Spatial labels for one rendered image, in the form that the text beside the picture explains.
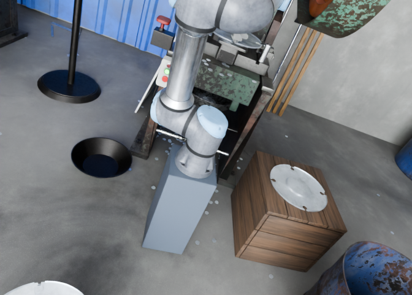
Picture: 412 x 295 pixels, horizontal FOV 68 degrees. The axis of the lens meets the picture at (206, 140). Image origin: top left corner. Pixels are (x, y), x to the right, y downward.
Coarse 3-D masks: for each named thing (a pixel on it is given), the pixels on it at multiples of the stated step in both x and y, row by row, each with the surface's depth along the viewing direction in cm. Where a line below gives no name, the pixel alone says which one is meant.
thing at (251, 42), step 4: (216, 28) 146; (216, 32) 142; (220, 32) 144; (224, 32) 145; (220, 36) 138; (224, 36) 141; (228, 36) 143; (248, 36) 155; (252, 36) 157; (228, 40) 137; (232, 40) 140; (244, 40) 146; (248, 40) 149; (252, 40) 151; (256, 40) 154; (260, 40) 154; (240, 44) 138; (244, 44) 141; (248, 44) 144; (252, 44) 146; (256, 44) 148; (260, 44) 151
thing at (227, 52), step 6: (222, 42) 135; (228, 42) 136; (222, 48) 149; (228, 48) 148; (234, 48) 136; (240, 48) 136; (246, 48) 138; (216, 54) 151; (222, 54) 150; (228, 54) 150; (234, 54) 149; (222, 60) 152; (228, 60) 152; (234, 60) 151
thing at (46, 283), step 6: (42, 282) 86; (48, 282) 86; (54, 282) 87; (60, 282) 87; (18, 288) 83; (24, 288) 83; (30, 288) 84; (48, 288) 85; (54, 288) 86; (60, 288) 86; (66, 288) 87; (72, 288) 87; (6, 294) 81; (12, 294) 81; (18, 294) 82; (24, 294) 82; (30, 294) 83; (36, 294) 83; (42, 294) 84; (48, 294) 84; (54, 294) 85; (60, 294) 85; (66, 294) 86; (72, 294) 86; (78, 294) 87
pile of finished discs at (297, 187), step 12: (276, 168) 149; (288, 168) 153; (276, 180) 142; (288, 180) 144; (300, 180) 147; (312, 180) 152; (288, 192) 138; (300, 192) 140; (312, 192) 144; (300, 204) 134; (312, 204) 137; (324, 204) 140
